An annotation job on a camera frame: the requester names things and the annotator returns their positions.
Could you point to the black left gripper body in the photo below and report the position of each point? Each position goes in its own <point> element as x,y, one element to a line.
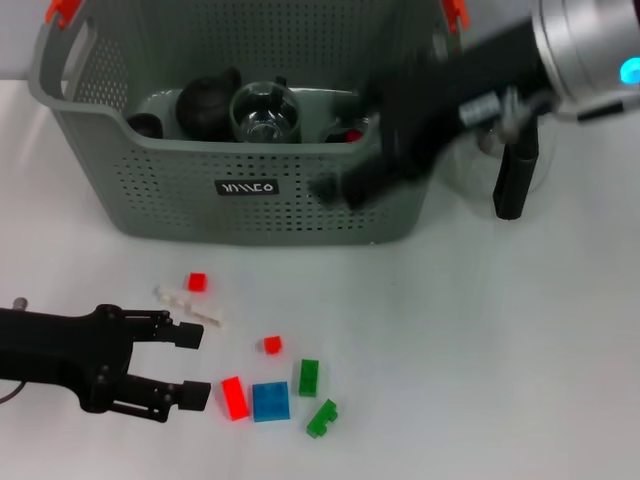
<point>50,350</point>

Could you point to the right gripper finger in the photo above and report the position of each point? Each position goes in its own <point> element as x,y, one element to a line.
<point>327,190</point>
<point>370,182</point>

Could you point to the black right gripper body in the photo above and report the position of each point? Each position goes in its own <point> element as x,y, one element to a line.
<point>450,90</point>

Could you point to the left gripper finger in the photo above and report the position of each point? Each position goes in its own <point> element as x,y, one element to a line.
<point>189,335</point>
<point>195,396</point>

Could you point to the dark red long brick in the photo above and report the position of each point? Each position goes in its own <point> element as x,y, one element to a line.
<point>355,135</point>

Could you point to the glass teacup black sleeve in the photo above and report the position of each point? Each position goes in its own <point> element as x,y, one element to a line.
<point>265,112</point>
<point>337,132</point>

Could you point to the grey perforated storage bin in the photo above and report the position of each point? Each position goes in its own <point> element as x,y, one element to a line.
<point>200,210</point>

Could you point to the bright red rectangular brick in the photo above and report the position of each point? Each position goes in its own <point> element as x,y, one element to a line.
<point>235,400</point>

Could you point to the small red cube brick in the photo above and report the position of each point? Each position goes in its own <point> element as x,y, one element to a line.
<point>196,282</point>
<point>272,345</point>

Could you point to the blue square brick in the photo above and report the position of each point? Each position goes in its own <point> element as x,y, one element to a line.
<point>270,402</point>

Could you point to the green rectangular brick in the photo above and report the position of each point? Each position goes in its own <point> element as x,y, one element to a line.
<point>309,377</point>

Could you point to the green L-shaped brick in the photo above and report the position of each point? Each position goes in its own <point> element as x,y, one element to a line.
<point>320,422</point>

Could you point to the black clay teapot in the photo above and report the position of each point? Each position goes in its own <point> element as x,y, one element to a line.
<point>205,105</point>

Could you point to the small black clay cup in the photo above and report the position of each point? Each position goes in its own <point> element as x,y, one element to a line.
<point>144,125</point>

